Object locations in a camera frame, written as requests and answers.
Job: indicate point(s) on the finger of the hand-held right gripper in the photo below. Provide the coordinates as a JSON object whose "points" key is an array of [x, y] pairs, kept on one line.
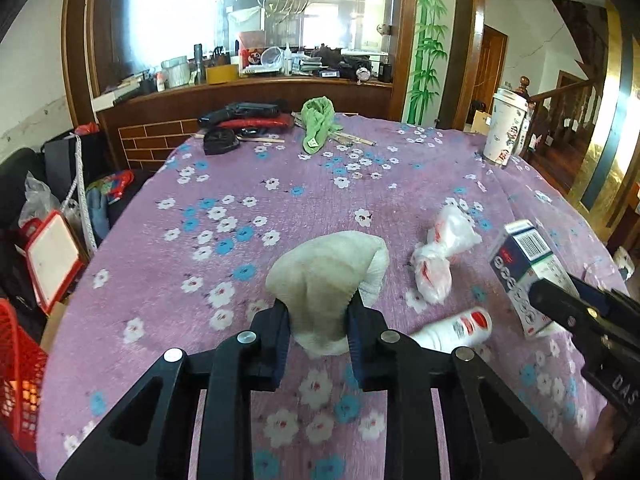
{"points": [[610, 302], [565, 307]]}

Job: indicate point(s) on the clear plastic bowl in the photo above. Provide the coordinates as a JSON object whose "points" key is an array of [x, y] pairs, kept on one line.
{"points": [[271, 56]]}

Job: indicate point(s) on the wooden stick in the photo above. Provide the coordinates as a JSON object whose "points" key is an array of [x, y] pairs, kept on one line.
{"points": [[355, 138]]}

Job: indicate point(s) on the clear crumpled plastic bag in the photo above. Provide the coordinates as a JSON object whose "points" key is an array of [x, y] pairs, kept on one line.
{"points": [[445, 250]]}

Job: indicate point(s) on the black bottle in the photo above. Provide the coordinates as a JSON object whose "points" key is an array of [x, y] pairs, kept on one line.
{"points": [[198, 65]]}

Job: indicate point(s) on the wooden stair railing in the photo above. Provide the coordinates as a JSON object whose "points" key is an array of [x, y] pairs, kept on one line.
{"points": [[565, 110]]}

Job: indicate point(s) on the red pouch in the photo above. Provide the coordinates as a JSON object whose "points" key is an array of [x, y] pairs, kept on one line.
{"points": [[260, 122]]}

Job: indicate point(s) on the red cartoon box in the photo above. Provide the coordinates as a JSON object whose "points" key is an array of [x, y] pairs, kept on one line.
{"points": [[252, 55]]}

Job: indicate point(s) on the red plastic basket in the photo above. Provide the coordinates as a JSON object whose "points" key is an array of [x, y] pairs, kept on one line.
{"points": [[20, 370]]}

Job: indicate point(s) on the purple floral tablecloth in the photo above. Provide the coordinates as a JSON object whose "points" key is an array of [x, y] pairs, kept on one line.
{"points": [[300, 200]]}

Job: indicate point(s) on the white cloth bundle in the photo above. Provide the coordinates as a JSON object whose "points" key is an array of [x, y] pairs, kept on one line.
{"points": [[325, 280]]}

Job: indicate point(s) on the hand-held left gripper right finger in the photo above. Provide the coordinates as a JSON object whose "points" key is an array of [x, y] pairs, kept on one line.
{"points": [[356, 345]]}

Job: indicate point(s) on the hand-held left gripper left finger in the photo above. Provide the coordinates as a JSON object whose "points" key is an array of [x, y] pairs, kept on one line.
{"points": [[280, 345]]}

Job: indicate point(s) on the black pouch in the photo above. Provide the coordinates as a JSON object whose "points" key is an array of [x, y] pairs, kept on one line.
{"points": [[220, 142]]}

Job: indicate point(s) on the silver tin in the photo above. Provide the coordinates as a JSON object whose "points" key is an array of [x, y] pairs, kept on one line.
{"points": [[175, 72]]}

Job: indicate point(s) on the white printed tumbler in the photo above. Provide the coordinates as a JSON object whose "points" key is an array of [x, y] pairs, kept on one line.
{"points": [[505, 130]]}

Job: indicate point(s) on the small white bottle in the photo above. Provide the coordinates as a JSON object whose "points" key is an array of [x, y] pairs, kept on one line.
{"points": [[287, 60]]}

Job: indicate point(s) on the golden pillar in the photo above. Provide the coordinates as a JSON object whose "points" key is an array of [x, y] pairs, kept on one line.
{"points": [[607, 110]]}

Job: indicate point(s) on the cardboard box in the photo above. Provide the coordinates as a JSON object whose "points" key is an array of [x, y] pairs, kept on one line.
{"points": [[479, 122]]}

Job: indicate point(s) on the white spray bottle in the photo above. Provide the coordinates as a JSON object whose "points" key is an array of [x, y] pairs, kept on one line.
{"points": [[455, 327]]}

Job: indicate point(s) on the black bag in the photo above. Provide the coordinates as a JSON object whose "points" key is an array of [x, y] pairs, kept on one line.
{"points": [[62, 165]]}

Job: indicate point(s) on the wooden door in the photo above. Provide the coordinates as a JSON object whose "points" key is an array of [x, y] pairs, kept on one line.
{"points": [[489, 75]]}

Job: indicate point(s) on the blue white medicine box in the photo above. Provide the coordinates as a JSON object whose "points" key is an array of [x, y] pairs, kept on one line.
{"points": [[525, 265]]}

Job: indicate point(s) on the small alarm clock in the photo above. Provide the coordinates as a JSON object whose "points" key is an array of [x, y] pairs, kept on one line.
{"points": [[363, 75]]}

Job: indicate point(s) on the wooden counter partition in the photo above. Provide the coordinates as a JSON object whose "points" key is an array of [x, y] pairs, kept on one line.
{"points": [[225, 97]]}

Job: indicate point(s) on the green cloth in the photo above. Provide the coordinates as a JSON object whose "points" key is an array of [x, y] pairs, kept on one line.
{"points": [[317, 125]]}

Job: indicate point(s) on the green bamboo wall decal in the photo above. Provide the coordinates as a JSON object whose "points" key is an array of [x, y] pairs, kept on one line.
{"points": [[430, 40]]}

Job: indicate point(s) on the colourful snack bag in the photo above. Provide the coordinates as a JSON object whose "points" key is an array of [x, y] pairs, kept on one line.
{"points": [[115, 185]]}

